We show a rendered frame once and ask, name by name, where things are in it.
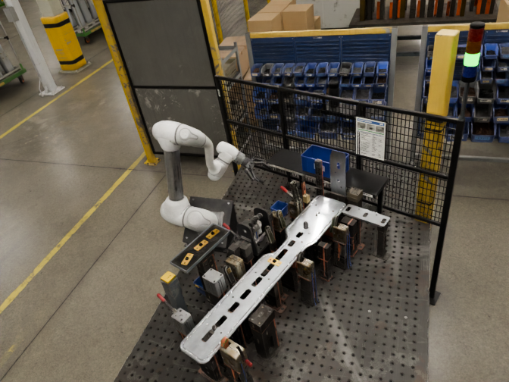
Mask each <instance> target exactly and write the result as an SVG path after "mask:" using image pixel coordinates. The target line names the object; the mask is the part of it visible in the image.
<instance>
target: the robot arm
mask: <svg viewBox="0 0 509 382"><path fill-rule="evenodd" d="M152 135H153V137H154V138H155V139H156V140H157V141H158V142H159V144H160V146H161V148H162V149H163V150H164V160H165V168H166V175H167V188H168V195H169V196H168V197H167V198H166V200H165V201H164V202H163V203H162V205H161V209H160V213H161V217H162V218H163V219H164V220H166V221H168V222H169V223H172V224H175V225H177V226H180V227H186V228H188V229H190V230H194V231H196V232H198V235H200V234H201V233H202V232H203V231H205V230H206V229H207V228H208V227H209V226H211V225H212V224H213V223H215V224H217V225H219V226H222V223H223V216H224V212H213V211H208V210H205V209H203V208H196V207H193V206H191V205H190V204H189V201H188V199H187V197H186V196H184V195H183V180H182V171H181V162H180V147H181V146H192V147H197V148H205V159H206V165H207V167H208V177H209V179H211V180H213V181H216V180H219V179H220V178H221V177H222V176H223V175H224V173H225V172H226V169H227V168H228V166H229V164H230V162H231V161H233V162H235V163H237V164H238V165H241V166H243V167H244V168H246V169H245V170H244V172H246V174H247V175H248V176H249V178H250V179H251V181H253V180H256V181H257V182H258V181H259V182H260V183H264V181H263V180H261V179H260V178H258V177H255V174H254V172H253V169H252V168H253V167H254V166H255V165H256V164H262V165H263V166H264V167H266V168H267V169H269V170H270V169H271V167H270V166H268V164H266V163H265V161H264V159H261V158H255V157H252V158H251V159H249V158H248V157H246V156H245V154H243V153H242V152H240V151H239V150H238V149H237V148H236V147H235V146H233V145H231V144H229V143H227V142H220V143H219V144H218V145H217V148H216V150H217V152H218V153H219V155H218V157H217V159H215V160H214V146H213V143H212V141H211V140H210V139H209V138H208V137H207V136H206V135H205V134H204V133H203V132H201V131H200V130H197V129H195V128H193V127H190V126H188V125H185V124H181V123H179V122H175V121H160V122H157V123H156V124H155V125H154V126H153V128H152ZM253 161H254V162H253ZM256 161H258V162H256ZM248 169H249V171H250V172H251V173H249V171H248Z"/></svg>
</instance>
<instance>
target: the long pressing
mask: <svg viewBox="0 0 509 382"><path fill-rule="evenodd" d="M345 207H346V204H345V203H344V202H340V201H337V200H335V199H331V198H328V197H325V196H321V195H319V196H316V197H315V198H314V200H313V201H312V202H311V203H310V204H309V205H308V206H307V207H306V208H305V209H304V210H303V211H302V212H301V213H300V215H299V216H298V217H297V218H296V219H295V220H294V221H293V222H292V223H291V224H290V225H289V226H288V227H287V228H286V235H287V240H286V241H285V242H284V243H283V244H282V245H281V246H280V247H279V248H278V249H277V250H276V251H275V252H273V253H268V254H265V255H262V256H261V257H260V258H259V259H258V260H257V262H256V263H255V264H254V265H253V266H252V267H251V268H250V269H249V270H248V271H247V272H246V273H245V274H244V276H243V277H242V278H241V279H240V280H239V281H238V282H237V283H236V284H235V285H234V286H233V287H232V288H231V289H230V291H229V292H228V293H227V294H226V295H225V296H224V297H223V298H222V299H221V300H220V301H219V302H218V303H217V304H216V305H215V306H214V307H213V308H212V309H211V310H210V311H209V312H208V313H207V314H206V315H205V317H204V318H203V319H202V320H201V321H200V322H199V323H198V324H197V325H196V326H195V327H194V328H193V329H192V331H191V332H190V333H189V334H188V335H187V336H186V337H185V338H184V339H183V340H182V341H181V343H180V348H181V350H182V351H183V352H184V353H185V354H187V355H188V356H189V357H191V358H192V359H194V360H195V361H197V363H199V364H205V363H207V362H209V361H210V360H211V359H212V357H213V356H214V355H215V354H216V353H217V351H218V350H219V349H220V341H221V340H222V338H223V337H227V338H228V339H229V338H230V337H231V336H232V334H233V333H234V332H235V331H236V329H237V328H238V327H239V326H240V325H241V323H242V322H243V321H244V320H245V319H246V318H247V317H248V316H249V315H250V314H251V312H252V311H253V310H254V309H255V307H256V306H257V305H258V304H259V303H260V302H261V300H262V299H263V298H264V297H265V296H266V295H267V294H268V293H269V292H270V290H271V289H272V288H273V287H274V286H275V284H276V283H277V282H278V281H279V279H280V278H281V277H282V276H283V275H284V274H285V273H286V272H287V271H288V270H289V268H290V267H291V266H292V265H293V264H294V262H295V261H296V255H297V253H298V252H299V251H302V252H304V250H306V248H307V247H309V246H312V245H313V244H315V243H316V242H317V241H318V240H319V239H320V238H321V237H322V235H324V234H325V232H326V231H327V230H328V229H329V227H330V226H331V223H332V218H333V216H334V215H335V214H337V215H338V216H340V214H341V213H342V211H343V209H344V208H345ZM318 212H319V214H318ZM316 214H317V216H316ZM304 221H307V222H308V229H304V225H303V223H304ZM300 232H301V233H303V234H302V235H301V237H300V238H298V237H296V235H297V234H298V233H300ZM291 241H295V244H294V245H293V246H292V247H289V246H288V244H289V243H290V242H291ZM301 242H302V243H301ZM284 249H286V250H288V252H287V253H286V254H285V255H284V256H283V257H282V258H281V259H280V261H281V262H282V264H281V265H280V266H279V267H278V266H276V265H274V267H273V268H272V269H271V270H270V271H269V272H268V274H267V275H266V276H265V277H263V276H261V274H262V273H263V272H264V270H265V269H266V268H267V267H268V266H269V265H270V264H271V263H269V262H268V261H267V260H268V259H269V258H270V257H272V258H276V257H277V256H278V255H279V254H280V253H281V251H283V250H284ZM255 272H256V273H255ZM258 277H260V278H262V280H261V282H260V283H259V284H258V285H257V286H252V284H253V283H254V282H255V281H256V280H257V278H258ZM268 279H269V280H268ZM246 290H251V292H250V293H249V294H248V296H247V297H246V298H245V299H240V297H241V295H242V294H243V293H244V292H245V291H246ZM235 302H237V303H239V306H238V307H237V308H236V309H235V310H234V312H233V313H229V312H228V310H229V309H230V308H231V307H232V306H233V304H234V303H235ZM223 316H226V317H227V319H226V320H225V321H224V322H223V323H222V324H221V326H220V327H217V326H216V327H217V329H216V330H212V325H215V324H216V323H217V322H218V321H219V320H220V319H221V318H222V317H223ZM210 330H212V331H213V332H214V334H213V335H212V336H211V337H210V338H209V339H208V340H207V342H203V341H202V338H203V337H204V336H205V335H206V334H207V333H208V332H209V331H210ZM221 332H222V333H221Z"/></svg>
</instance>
